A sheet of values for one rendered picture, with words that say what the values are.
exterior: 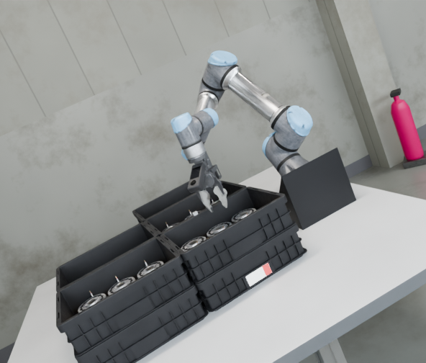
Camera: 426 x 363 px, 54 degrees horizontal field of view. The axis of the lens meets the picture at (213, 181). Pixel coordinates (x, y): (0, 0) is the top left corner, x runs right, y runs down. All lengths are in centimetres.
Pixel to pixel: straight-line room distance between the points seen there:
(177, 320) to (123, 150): 224
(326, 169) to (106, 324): 97
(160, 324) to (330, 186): 83
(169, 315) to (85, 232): 225
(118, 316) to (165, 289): 16
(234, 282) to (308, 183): 51
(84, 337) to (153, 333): 20
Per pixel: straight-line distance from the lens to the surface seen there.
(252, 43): 370
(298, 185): 162
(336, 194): 171
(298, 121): 164
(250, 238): 135
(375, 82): 392
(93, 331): 131
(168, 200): 216
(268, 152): 176
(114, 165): 342
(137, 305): 130
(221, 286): 136
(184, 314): 134
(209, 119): 151
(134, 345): 134
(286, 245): 143
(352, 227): 156
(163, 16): 356
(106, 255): 184
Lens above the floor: 138
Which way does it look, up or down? 13 degrees down
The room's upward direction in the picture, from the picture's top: 24 degrees counter-clockwise
